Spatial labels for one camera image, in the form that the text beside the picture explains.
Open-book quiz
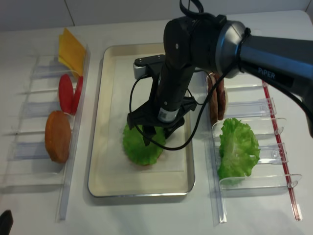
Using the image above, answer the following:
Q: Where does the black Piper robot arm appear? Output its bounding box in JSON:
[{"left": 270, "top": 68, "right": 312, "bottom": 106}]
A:
[{"left": 127, "top": 13, "right": 313, "bottom": 145}]

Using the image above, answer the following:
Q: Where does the green lettuce leaf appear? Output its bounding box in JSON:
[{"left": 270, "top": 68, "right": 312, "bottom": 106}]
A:
[
  {"left": 123, "top": 124, "right": 163, "bottom": 166},
  {"left": 218, "top": 118, "right": 260, "bottom": 180}
]

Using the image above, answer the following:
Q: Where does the rear yellow cheese slice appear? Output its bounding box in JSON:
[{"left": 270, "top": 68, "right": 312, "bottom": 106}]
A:
[{"left": 59, "top": 28, "right": 86, "bottom": 59}]

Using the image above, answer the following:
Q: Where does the toasted bun slice on tray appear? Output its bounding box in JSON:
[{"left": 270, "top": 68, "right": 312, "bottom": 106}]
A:
[{"left": 130, "top": 153, "right": 161, "bottom": 166}]

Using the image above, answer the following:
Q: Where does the left red tomato slice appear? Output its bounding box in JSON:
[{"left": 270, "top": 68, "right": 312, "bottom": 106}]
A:
[{"left": 58, "top": 74, "right": 74, "bottom": 114}]

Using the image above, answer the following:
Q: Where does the brown meat patty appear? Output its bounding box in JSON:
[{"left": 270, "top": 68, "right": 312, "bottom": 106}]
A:
[
  {"left": 216, "top": 79, "right": 226, "bottom": 120},
  {"left": 207, "top": 73, "right": 218, "bottom": 125}
]

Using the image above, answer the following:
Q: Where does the yellow cheese slice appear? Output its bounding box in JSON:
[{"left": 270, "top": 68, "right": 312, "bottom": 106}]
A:
[
  {"left": 59, "top": 28, "right": 86, "bottom": 59},
  {"left": 58, "top": 28, "right": 86, "bottom": 79}
]

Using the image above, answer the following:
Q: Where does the front yellow cheese slice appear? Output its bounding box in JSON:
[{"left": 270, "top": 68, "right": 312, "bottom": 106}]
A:
[{"left": 58, "top": 28, "right": 86, "bottom": 79}]

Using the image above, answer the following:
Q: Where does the black object bottom left corner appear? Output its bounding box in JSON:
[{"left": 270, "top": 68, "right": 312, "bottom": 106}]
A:
[{"left": 0, "top": 210, "right": 13, "bottom": 235}]

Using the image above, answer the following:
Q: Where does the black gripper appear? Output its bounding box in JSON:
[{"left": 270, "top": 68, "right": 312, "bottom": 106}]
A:
[{"left": 127, "top": 62, "right": 197, "bottom": 146}]

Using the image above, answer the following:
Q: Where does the green lettuce leaf in rack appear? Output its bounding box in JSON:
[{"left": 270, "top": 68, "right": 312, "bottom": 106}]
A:
[{"left": 218, "top": 118, "right": 260, "bottom": 180}]

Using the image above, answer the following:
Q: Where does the white paper tray liner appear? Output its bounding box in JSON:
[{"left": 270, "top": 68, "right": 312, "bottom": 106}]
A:
[{"left": 104, "top": 55, "right": 186, "bottom": 174}]

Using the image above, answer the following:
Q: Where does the red tomato slice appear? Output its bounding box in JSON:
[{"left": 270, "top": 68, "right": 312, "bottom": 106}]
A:
[
  {"left": 71, "top": 76, "right": 83, "bottom": 115},
  {"left": 58, "top": 74, "right": 74, "bottom": 114}
]

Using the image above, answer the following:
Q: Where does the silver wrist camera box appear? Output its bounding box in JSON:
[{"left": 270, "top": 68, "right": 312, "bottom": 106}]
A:
[{"left": 133, "top": 55, "right": 165, "bottom": 79}]

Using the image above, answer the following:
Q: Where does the clear acrylic rack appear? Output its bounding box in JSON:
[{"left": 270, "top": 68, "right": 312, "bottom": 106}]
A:
[
  {"left": 0, "top": 38, "right": 84, "bottom": 221},
  {"left": 193, "top": 73, "right": 302, "bottom": 225}
]

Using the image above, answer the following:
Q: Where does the cream rectangular metal tray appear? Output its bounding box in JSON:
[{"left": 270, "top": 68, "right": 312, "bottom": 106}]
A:
[{"left": 88, "top": 43, "right": 195, "bottom": 197}]

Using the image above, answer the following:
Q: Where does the clear acrylic left rack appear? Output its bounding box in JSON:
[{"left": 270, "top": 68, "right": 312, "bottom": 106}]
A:
[{"left": 0, "top": 38, "right": 84, "bottom": 221}]

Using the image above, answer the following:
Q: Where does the clear acrylic right rack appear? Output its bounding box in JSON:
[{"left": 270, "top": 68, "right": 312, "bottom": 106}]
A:
[{"left": 193, "top": 73, "right": 302, "bottom": 225}]

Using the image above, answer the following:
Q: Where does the right red tomato slice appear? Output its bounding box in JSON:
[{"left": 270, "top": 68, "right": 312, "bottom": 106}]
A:
[{"left": 71, "top": 76, "right": 83, "bottom": 115}]

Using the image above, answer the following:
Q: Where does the left brown meat patty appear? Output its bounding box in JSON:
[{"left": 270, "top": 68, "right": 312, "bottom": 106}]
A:
[{"left": 207, "top": 73, "right": 218, "bottom": 125}]

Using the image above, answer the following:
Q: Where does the right brown meat patty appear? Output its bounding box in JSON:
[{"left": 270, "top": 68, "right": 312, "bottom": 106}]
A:
[{"left": 216, "top": 79, "right": 226, "bottom": 120}]

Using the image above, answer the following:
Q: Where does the black camera cable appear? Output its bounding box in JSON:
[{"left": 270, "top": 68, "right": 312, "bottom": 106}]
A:
[{"left": 129, "top": 22, "right": 251, "bottom": 151}]

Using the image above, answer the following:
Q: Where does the brown bun top left rack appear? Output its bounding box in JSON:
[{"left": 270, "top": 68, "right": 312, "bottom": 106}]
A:
[{"left": 45, "top": 111, "right": 71, "bottom": 164}]

